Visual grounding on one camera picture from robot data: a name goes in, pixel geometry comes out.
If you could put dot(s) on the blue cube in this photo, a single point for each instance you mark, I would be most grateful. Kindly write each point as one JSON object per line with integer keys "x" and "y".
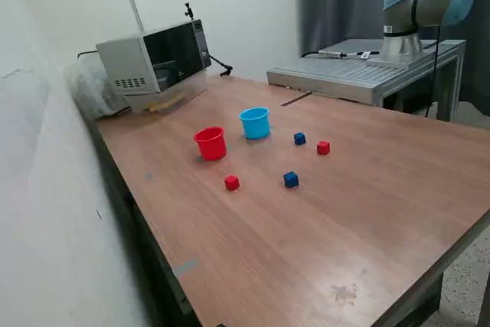
{"x": 291, "y": 180}
{"x": 299, "y": 138}

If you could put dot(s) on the red cube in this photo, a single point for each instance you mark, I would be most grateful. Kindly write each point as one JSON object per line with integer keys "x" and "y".
{"x": 231, "y": 183}
{"x": 323, "y": 148}

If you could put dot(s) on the silver blue UR5e robot arm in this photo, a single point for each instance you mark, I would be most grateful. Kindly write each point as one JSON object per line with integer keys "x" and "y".
{"x": 402, "y": 17}

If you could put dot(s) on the dark grey curtain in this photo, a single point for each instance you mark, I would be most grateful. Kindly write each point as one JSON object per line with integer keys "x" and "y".
{"x": 344, "y": 17}

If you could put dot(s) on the aluminium robot mounting table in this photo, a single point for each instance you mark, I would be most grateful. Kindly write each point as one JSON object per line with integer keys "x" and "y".
{"x": 363, "y": 74}

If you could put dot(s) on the dark metal strip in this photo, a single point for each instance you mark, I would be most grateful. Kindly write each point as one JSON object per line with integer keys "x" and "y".
{"x": 295, "y": 99}

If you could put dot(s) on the blue plastic cup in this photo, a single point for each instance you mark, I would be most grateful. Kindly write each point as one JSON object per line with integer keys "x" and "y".
{"x": 255, "y": 128}

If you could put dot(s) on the thin white rod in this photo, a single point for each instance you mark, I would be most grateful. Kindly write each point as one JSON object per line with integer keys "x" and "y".
{"x": 136, "y": 15}

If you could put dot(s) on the red plastic cup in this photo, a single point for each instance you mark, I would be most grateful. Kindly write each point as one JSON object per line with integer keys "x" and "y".
{"x": 210, "y": 149}

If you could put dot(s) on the silver microwave oven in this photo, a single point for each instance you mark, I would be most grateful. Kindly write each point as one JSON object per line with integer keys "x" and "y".
{"x": 126, "y": 63}

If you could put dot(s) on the grey plastic bag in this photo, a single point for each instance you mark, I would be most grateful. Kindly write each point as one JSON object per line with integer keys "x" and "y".
{"x": 88, "y": 89}

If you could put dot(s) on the long grey tape strip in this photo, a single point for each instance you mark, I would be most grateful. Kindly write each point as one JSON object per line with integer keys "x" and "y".
{"x": 185, "y": 267}

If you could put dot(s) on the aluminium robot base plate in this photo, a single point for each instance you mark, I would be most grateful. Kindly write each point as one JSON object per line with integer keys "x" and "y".
{"x": 386, "y": 63}

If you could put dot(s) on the small black camera mount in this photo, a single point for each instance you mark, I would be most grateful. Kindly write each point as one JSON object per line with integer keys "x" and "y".
{"x": 188, "y": 11}

